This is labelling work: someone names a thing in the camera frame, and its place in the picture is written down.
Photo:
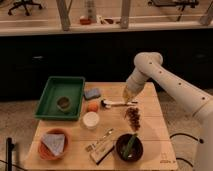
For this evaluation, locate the red bowl on shelf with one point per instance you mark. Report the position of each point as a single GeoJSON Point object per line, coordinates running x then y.
{"type": "Point", "coordinates": [84, 21]}

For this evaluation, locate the wooden block box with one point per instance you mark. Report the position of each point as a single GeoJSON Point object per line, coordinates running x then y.
{"type": "Point", "coordinates": [99, 153]}

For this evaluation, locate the grey folded cloth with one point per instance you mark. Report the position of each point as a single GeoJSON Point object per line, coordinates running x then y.
{"type": "Point", "coordinates": [54, 142]}

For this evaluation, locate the blue sponge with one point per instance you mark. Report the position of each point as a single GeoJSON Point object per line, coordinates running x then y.
{"type": "Point", "coordinates": [92, 93]}

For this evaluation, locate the black office chair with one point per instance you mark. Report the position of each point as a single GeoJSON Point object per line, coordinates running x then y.
{"type": "Point", "coordinates": [24, 3]}

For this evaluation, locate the orange bowl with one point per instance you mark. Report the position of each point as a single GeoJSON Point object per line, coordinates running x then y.
{"type": "Point", "coordinates": [45, 153]}

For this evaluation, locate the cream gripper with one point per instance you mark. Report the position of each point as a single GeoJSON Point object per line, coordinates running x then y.
{"type": "Point", "coordinates": [128, 95]}

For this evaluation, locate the green tape roll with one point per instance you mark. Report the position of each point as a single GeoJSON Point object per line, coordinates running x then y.
{"type": "Point", "coordinates": [63, 104]}

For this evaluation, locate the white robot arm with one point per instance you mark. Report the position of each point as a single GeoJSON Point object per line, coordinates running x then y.
{"type": "Point", "coordinates": [196, 101]}

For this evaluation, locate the white handled brush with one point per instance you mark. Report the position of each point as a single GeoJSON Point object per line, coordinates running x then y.
{"type": "Point", "coordinates": [108, 104]}

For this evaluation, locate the green plastic tray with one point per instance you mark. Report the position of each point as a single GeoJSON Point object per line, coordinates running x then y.
{"type": "Point", "coordinates": [58, 86]}

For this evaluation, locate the black stand post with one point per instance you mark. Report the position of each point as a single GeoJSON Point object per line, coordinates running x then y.
{"type": "Point", "coordinates": [9, 150]}

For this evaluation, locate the brown grape bunch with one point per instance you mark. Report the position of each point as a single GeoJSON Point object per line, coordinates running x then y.
{"type": "Point", "coordinates": [133, 116]}

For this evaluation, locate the dark brown bowl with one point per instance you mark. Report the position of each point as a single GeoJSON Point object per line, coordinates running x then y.
{"type": "Point", "coordinates": [136, 151]}

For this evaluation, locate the white paper cup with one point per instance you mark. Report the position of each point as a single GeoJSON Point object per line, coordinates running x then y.
{"type": "Point", "coordinates": [91, 120]}

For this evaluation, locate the green cucumber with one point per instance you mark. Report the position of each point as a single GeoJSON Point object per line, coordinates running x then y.
{"type": "Point", "coordinates": [129, 146]}

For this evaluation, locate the orange fruit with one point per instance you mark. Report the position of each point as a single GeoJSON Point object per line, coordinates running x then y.
{"type": "Point", "coordinates": [92, 107]}

